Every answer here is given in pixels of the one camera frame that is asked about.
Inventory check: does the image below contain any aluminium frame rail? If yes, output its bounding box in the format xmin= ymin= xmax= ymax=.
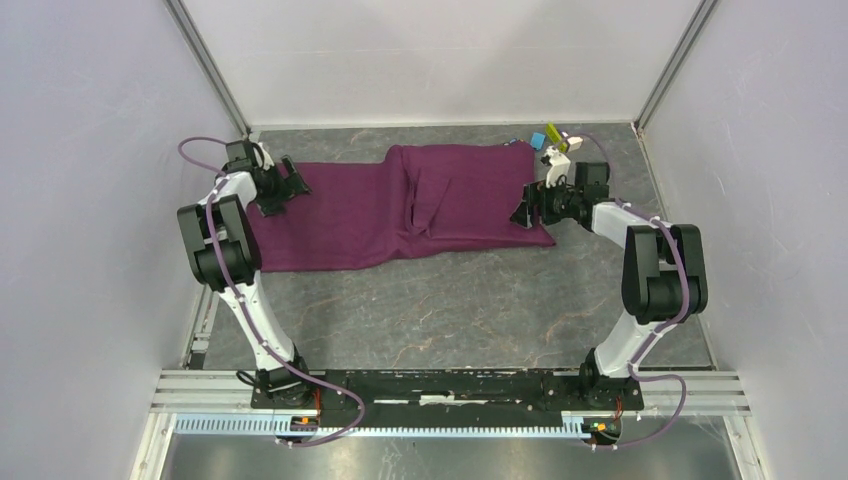
xmin=164 ymin=0 xmax=261 ymax=370
xmin=131 ymin=369 xmax=767 ymax=479

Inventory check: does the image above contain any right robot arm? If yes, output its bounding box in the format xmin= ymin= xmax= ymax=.
xmin=510 ymin=157 xmax=708 ymax=408

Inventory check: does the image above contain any aluminium frame post right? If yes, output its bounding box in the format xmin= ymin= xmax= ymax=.
xmin=632 ymin=0 xmax=720 ymax=138

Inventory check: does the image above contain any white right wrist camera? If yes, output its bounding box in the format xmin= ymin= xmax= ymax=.
xmin=540 ymin=146 xmax=571 ymax=188

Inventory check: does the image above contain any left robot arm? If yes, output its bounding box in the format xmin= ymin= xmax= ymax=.
xmin=177 ymin=139 xmax=315 ymax=408

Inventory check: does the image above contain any yellow-green plastic block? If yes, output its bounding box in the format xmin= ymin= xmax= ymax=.
xmin=544 ymin=123 xmax=563 ymax=144

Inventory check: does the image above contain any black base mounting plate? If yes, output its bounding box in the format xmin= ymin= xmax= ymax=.
xmin=251 ymin=369 xmax=644 ymax=429

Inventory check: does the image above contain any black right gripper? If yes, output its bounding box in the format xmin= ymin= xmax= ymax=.
xmin=508 ymin=175 xmax=581 ymax=228

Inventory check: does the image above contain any white plastic block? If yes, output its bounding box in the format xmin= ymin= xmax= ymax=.
xmin=559 ymin=135 xmax=584 ymax=153

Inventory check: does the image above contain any aluminium front frame rail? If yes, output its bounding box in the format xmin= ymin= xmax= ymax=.
xmin=131 ymin=369 xmax=767 ymax=479

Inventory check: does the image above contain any blue plastic block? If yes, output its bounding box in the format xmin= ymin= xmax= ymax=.
xmin=529 ymin=132 xmax=547 ymax=151

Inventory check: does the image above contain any maroon cloth wrap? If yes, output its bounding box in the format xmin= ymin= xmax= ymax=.
xmin=248 ymin=142 xmax=556 ymax=272

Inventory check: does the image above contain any aluminium frame rail left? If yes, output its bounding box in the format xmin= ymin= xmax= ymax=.
xmin=164 ymin=0 xmax=261 ymax=370

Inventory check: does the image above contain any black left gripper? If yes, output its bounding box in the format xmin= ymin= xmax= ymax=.
xmin=253 ymin=156 xmax=311 ymax=219

